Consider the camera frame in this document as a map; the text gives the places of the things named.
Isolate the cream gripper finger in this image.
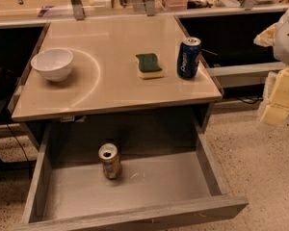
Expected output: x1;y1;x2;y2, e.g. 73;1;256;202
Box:
253;23;276;47
260;67;289;126

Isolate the orange soda can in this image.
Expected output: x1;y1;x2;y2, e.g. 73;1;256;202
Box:
98;143;121;180

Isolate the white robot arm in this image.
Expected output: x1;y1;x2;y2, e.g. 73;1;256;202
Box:
253;9;289;126

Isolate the blue Pepsi can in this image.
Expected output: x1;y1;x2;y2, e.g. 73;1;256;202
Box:
177;37;201;79

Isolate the counter cabinet with beige top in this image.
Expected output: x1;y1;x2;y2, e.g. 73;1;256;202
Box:
7;14;224;146

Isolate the grey open drawer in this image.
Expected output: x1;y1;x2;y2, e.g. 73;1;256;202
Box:
19;110;248;231

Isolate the green yellow sponge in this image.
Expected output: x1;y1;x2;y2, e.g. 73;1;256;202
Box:
136;53;164;80

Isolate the white bowl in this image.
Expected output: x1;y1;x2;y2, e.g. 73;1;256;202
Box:
31;48;73;82

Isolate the black cable on floor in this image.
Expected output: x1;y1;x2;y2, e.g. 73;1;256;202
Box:
235;95;264;105

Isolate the grey metal post left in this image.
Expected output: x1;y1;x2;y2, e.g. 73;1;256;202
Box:
70;0;85;20

